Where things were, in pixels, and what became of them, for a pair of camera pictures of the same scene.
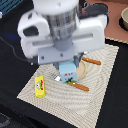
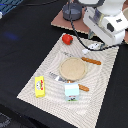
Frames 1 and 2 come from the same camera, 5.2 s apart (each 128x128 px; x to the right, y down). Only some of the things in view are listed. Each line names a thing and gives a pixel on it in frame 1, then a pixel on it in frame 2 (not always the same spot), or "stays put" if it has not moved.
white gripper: (58, 39) -> (109, 28)
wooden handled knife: (96, 62) stays put
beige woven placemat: (70, 104) stays put
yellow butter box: (39, 82) stays put
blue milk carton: (68, 71) -> (72, 91)
